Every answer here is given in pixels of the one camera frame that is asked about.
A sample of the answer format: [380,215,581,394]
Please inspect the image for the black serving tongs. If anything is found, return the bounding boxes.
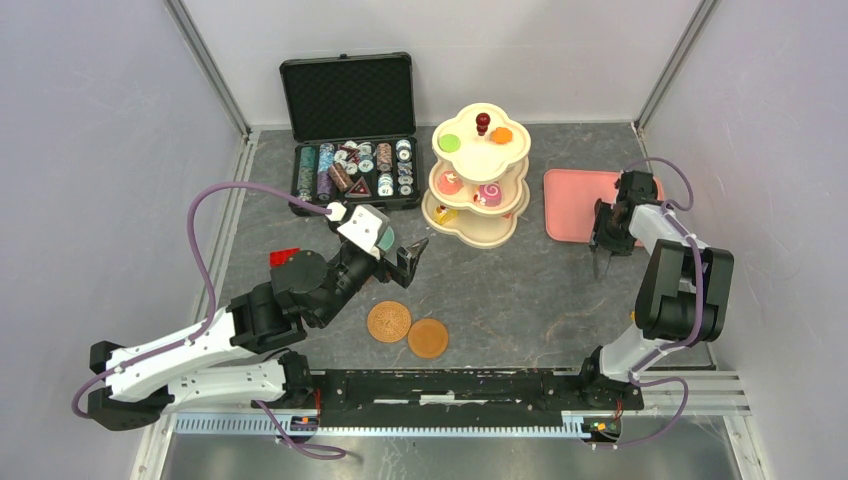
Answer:
[592,248,613,281]

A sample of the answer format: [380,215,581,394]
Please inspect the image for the yellow roll cake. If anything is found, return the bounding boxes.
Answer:
[433,205,458,225]

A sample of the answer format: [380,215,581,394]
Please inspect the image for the pink cupcake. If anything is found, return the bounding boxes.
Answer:
[436,170,464,196]

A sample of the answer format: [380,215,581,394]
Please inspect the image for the green macaron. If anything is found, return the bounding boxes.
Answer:
[437,134,461,153]

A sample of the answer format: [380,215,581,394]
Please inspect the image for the orange flower cookie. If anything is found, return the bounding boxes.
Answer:
[490,127,514,145]

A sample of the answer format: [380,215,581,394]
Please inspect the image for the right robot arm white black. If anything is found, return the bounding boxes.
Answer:
[577,171,734,408]

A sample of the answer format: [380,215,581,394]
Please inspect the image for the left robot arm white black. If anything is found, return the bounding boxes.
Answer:
[85,239,429,431]

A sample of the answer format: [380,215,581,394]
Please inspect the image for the green teacup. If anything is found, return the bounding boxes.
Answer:
[376,227,395,252]

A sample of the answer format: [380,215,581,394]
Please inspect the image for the pink plastic tray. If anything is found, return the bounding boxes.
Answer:
[543,169,674,251]

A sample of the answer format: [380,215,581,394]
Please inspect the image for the patterned round wooden coaster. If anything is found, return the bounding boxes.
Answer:
[366,301,412,343]

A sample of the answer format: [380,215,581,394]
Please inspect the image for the triangular all-in button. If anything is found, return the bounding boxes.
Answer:
[345,177,372,198]

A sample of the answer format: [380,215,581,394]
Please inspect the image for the plain round wooden coaster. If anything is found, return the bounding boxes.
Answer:
[407,318,449,359]

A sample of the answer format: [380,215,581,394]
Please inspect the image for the cream three-tier serving stand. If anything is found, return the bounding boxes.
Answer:
[421,103,531,249]

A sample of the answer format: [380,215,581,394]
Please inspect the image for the red toy brick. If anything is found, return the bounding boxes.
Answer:
[269,248,300,268]

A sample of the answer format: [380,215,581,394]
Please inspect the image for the black poker chip case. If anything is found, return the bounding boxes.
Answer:
[279,52,423,216]

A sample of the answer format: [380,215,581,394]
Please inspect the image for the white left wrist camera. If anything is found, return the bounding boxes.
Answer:
[337,204,391,260]

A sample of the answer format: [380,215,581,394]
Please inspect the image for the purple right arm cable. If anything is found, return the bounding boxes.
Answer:
[589,156,706,452]

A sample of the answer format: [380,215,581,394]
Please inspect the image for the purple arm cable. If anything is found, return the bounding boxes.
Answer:
[589,156,706,452]
[71,182,349,460]

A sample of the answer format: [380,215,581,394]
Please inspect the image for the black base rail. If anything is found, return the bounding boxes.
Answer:
[313,368,645,428]

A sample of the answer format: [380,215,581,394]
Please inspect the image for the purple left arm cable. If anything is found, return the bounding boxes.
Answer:
[71,182,349,460]

